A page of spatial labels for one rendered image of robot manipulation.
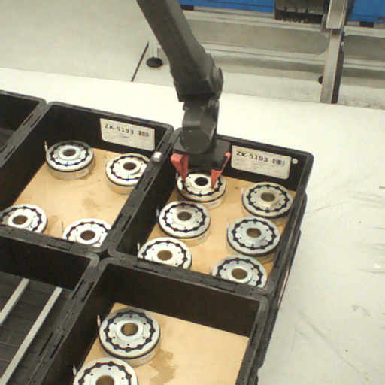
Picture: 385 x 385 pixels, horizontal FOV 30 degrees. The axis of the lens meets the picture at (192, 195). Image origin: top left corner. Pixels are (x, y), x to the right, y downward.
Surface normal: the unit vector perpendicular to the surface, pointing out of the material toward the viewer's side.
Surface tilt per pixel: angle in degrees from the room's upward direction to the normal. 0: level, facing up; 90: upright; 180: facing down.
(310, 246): 0
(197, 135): 89
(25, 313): 0
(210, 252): 0
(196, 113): 13
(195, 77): 115
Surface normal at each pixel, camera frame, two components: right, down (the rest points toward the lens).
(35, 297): 0.01, -0.74
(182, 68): -0.07, 0.92
